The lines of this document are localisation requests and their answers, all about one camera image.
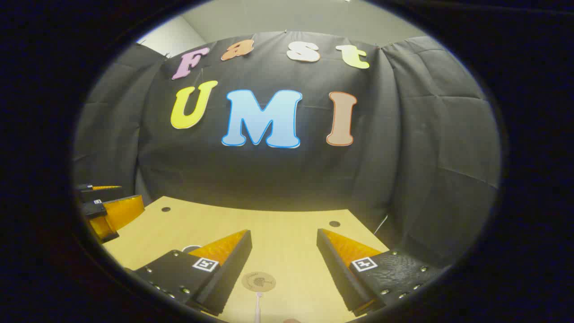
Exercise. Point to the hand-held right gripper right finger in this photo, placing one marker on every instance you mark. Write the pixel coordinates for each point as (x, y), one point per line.
(336, 273)

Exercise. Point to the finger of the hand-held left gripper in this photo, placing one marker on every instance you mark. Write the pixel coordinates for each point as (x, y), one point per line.
(89, 188)
(116, 213)

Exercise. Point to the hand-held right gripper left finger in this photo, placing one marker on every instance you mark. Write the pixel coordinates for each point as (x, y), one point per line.
(228, 278)

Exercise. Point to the round wooden coaster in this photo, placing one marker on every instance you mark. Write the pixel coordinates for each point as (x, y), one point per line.
(258, 281)

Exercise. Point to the white toothbrush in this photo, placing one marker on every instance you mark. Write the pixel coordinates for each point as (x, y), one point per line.
(258, 309)

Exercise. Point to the white cup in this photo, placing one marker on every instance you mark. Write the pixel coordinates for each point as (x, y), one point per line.
(190, 246)

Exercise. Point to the light wooden desktop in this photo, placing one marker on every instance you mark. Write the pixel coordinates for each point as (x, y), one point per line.
(282, 233)

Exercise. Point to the black backdrop cloth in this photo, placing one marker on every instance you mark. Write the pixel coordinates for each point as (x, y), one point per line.
(278, 175)

